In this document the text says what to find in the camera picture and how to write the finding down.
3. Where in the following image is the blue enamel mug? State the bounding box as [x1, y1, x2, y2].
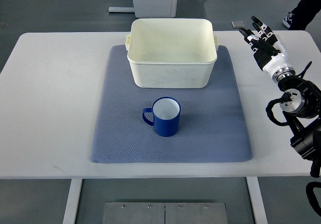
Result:
[142, 97, 181, 137]

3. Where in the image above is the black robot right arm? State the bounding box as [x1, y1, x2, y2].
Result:
[266, 62, 320, 178]

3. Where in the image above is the cream plastic storage box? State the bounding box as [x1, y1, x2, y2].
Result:
[125, 18, 218, 88]

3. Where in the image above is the white table right leg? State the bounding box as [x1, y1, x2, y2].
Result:
[246, 177, 268, 224]

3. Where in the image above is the blue-grey textured mat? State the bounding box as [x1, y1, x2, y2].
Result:
[91, 45, 252, 164]

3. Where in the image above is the white table left leg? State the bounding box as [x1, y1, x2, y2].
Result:
[62, 178, 83, 224]

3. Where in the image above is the white table leg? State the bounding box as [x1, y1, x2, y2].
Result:
[62, 178, 83, 224]
[246, 177, 268, 224]

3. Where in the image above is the white cabinet pedestal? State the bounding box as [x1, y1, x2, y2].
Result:
[108, 0, 178, 18]

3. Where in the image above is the small grey floor plate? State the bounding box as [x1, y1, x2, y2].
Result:
[231, 20, 245, 29]

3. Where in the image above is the grey metal floor plate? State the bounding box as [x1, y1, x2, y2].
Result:
[102, 202, 228, 223]

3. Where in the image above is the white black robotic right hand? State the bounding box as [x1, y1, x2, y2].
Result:
[239, 16, 295, 83]

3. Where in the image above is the black white sneaker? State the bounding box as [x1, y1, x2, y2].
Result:
[282, 12, 294, 29]

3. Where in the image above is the person's dark trouser leg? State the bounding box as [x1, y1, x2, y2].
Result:
[289, 0, 320, 30]

